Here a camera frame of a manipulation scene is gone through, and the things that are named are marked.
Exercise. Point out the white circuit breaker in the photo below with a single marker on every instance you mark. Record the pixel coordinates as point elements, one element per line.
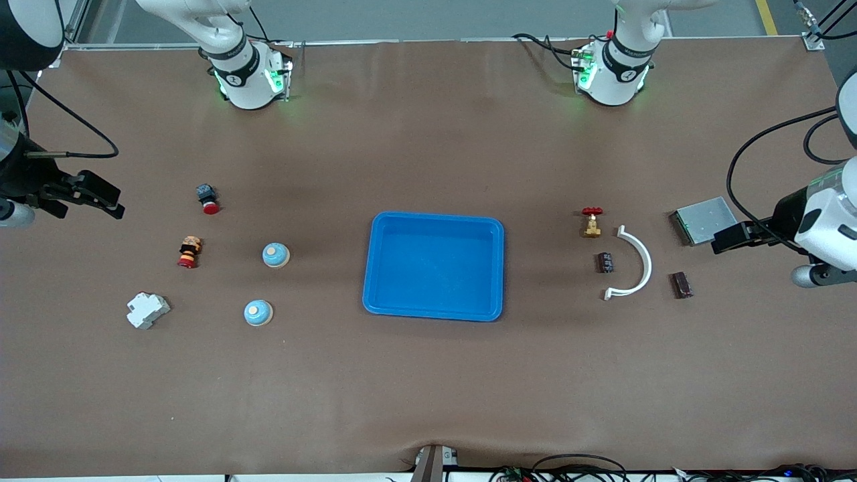
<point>147,310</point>

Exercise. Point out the brown table mat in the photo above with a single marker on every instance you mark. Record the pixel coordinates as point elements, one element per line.
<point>428,388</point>

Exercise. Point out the brown cylindrical capacitor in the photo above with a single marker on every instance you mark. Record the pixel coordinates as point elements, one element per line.
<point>606,263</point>
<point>681,285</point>

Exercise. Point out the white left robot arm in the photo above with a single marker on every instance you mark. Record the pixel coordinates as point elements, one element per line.
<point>616,80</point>

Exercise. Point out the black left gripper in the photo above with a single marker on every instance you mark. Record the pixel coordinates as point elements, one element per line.
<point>785,215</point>

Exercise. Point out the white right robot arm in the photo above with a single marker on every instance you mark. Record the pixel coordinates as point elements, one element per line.
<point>244,80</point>

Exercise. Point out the light blue desk bell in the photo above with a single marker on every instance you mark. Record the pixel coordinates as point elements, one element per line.
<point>258,312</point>
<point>276,256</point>

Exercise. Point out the aluminium frame post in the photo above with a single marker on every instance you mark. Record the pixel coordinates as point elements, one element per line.
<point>813,40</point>
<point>67,47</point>

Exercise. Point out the white curved plastic bracket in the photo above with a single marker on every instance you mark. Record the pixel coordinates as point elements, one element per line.
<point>648,264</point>

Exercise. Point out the grey metal box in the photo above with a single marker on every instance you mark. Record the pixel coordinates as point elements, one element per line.
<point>699,217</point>

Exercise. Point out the red mushroom button grey body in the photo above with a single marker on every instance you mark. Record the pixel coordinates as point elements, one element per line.
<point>209,201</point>

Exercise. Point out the red emergency stop orange body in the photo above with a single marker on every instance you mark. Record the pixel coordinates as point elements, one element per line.
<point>189,252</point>

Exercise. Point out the blue plastic tray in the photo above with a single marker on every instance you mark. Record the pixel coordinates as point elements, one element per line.
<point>435,268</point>

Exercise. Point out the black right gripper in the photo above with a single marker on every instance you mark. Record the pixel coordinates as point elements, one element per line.
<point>27,182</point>

